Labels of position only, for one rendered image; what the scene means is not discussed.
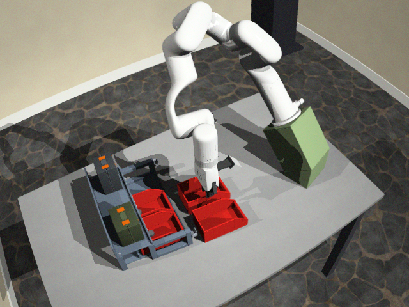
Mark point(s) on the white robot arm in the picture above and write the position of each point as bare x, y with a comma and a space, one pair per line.
258, 51

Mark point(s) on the red bin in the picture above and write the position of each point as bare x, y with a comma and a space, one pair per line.
163, 224
218, 218
150, 200
191, 189

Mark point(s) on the olive green case with orange latches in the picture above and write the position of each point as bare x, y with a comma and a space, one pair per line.
126, 224

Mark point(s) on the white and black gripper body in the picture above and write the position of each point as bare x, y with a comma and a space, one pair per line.
206, 176

